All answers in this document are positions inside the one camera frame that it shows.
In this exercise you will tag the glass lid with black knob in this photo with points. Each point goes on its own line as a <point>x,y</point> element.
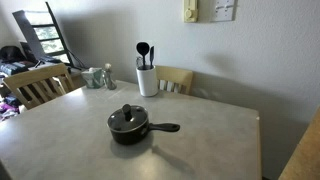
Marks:
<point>134,118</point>

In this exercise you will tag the white utensil holder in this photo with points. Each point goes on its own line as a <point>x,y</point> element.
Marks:
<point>147,81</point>

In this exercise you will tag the wooden slat-back chair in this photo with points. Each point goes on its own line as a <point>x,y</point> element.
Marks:
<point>175,75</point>
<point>33,75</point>

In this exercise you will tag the metal whisk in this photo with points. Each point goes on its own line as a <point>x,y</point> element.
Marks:
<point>138,62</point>

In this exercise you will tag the black plastic spatula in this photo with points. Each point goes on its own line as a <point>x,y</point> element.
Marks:
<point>151,55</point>

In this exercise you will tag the black plastic spoon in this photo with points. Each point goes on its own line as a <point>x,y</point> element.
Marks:
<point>142,48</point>

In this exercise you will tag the glass shaker bottle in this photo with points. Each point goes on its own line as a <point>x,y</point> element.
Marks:
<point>109,80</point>

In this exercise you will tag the green tissue box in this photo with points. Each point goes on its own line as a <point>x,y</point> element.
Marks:
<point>92,78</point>

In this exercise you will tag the grey leaning board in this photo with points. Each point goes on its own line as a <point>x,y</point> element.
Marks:
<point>30,36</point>

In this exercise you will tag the striped folded fabric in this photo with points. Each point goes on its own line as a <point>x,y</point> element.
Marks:
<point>13,67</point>

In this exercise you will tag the black bag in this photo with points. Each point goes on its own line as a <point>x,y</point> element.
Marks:
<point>11,53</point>

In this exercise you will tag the purple cloth pile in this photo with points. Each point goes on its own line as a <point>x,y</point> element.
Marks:
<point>6,108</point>

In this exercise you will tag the wooden counter top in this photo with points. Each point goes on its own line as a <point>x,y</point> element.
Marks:
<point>306,156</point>

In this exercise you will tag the beige wall thermostat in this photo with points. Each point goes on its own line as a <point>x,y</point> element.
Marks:
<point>190,11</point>

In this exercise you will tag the white light switch plate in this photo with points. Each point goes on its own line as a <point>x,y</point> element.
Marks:
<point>224,10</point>

